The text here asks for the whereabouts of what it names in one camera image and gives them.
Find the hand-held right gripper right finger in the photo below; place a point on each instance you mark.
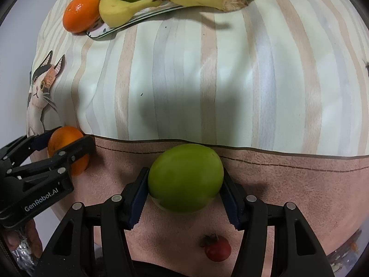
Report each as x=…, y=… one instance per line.
x=230, y=205

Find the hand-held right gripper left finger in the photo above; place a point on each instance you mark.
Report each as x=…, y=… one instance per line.
x=138, y=197

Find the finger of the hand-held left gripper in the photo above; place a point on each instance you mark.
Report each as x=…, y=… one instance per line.
x=77, y=150
x=28, y=144

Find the orange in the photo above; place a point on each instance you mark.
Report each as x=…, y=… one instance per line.
x=80, y=13
x=65, y=140

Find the red cherry tomato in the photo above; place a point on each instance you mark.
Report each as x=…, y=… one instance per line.
x=219, y=251

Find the floral oval plate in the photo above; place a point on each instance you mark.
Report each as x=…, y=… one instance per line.
x=101, y=31

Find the person's left hand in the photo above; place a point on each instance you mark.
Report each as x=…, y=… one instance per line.
x=34, y=236

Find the crinkled silver foil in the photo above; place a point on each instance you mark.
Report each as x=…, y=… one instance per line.
x=24, y=255

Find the person's dark clothing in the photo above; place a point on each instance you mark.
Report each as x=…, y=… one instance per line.
x=178, y=271

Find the striped cat print blanket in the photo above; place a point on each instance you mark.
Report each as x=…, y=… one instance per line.
x=201, y=78

